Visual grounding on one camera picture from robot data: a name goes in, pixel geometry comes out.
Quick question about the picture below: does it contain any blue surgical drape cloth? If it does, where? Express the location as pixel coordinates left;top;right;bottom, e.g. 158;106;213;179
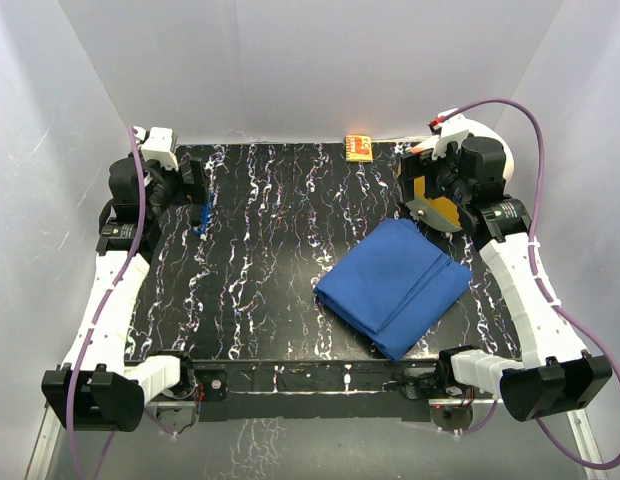
314;219;472;362

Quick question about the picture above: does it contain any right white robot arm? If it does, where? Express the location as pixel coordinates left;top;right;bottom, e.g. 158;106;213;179
398;134;612;422

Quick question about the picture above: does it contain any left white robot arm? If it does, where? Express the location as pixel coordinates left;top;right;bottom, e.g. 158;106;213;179
41;153;210;432

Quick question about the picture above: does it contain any small blue plastic tool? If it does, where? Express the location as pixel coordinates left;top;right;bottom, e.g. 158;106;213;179
192;201;211;239

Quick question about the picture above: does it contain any white cylindrical drawer container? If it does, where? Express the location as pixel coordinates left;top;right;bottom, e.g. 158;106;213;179
397;117;516;234

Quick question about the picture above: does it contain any small orange circuit board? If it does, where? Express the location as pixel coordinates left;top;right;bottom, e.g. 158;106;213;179
345;135;374;163

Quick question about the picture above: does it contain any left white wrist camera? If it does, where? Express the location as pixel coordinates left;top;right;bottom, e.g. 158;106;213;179
132;126;179;171

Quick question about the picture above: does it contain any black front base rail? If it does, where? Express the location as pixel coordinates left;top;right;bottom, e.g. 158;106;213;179
139;357;491;424

